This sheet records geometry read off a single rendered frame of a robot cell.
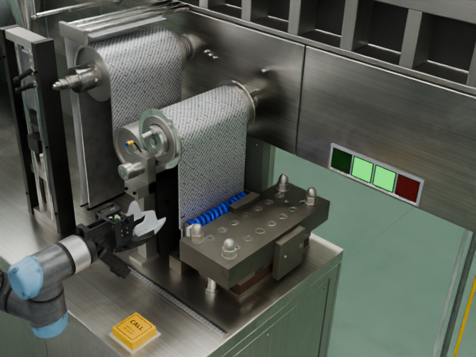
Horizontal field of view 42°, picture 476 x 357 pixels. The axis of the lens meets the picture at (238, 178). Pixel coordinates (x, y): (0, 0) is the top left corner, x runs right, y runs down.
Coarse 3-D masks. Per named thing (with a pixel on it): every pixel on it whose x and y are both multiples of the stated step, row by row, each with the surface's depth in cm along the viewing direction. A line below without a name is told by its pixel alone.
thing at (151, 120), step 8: (232, 88) 156; (248, 112) 156; (144, 120) 144; (152, 120) 142; (160, 120) 140; (168, 128) 139; (168, 136) 140; (168, 152) 142; (160, 160) 145; (168, 160) 143
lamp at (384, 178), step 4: (376, 168) 144; (380, 168) 144; (376, 172) 145; (380, 172) 144; (384, 172) 143; (388, 172) 143; (392, 172) 142; (376, 176) 145; (380, 176) 144; (384, 176) 144; (388, 176) 143; (392, 176) 142; (376, 180) 146; (380, 180) 145; (384, 180) 144; (388, 180) 143; (392, 180) 143; (376, 184) 146; (380, 184) 145; (384, 184) 145; (388, 184) 144; (392, 184) 143; (388, 188) 144
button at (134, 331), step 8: (136, 312) 140; (128, 320) 138; (136, 320) 138; (144, 320) 138; (112, 328) 136; (120, 328) 135; (128, 328) 136; (136, 328) 136; (144, 328) 136; (152, 328) 136; (120, 336) 134; (128, 336) 133; (136, 336) 133; (144, 336) 134; (152, 336) 137; (128, 344) 133; (136, 344) 133
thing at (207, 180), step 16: (224, 144) 152; (240, 144) 158; (192, 160) 145; (208, 160) 150; (224, 160) 155; (240, 160) 160; (192, 176) 148; (208, 176) 152; (224, 176) 157; (240, 176) 163; (192, 192) 150; (208, 192) 155; (224, 192) 160; (240, 192) 166; (192, 208) 152; (208, 208) 157
